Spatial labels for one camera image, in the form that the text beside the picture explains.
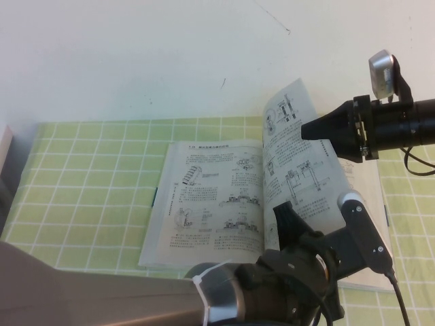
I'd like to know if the white zip tie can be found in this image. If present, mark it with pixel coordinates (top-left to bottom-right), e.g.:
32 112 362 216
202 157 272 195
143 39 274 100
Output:
191 259 232 325

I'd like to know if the green checked tablecloth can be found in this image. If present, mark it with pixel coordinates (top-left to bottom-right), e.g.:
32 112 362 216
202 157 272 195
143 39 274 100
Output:
0 115 435 326

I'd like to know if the black right camera bracket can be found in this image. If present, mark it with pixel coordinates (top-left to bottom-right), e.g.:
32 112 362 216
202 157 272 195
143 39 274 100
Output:
390 67 415 103

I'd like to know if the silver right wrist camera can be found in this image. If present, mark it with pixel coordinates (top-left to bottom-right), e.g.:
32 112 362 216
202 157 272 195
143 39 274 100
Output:
368 49 401 100

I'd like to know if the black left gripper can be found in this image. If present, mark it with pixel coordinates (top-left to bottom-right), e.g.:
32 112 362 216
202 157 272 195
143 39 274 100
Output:
257 200 345 302

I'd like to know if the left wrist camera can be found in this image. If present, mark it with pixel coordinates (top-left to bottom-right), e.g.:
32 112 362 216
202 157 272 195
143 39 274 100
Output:
335 191 396 274

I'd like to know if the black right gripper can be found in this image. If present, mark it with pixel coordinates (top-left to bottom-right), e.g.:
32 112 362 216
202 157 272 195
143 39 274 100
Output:
300 94 381 164

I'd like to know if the black right camera cable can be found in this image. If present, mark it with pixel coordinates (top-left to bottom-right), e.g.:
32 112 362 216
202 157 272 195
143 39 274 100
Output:
386 96 435 178

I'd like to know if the book with diagrams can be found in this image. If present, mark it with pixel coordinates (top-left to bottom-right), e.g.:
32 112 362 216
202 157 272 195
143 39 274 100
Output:
137 77 398 293

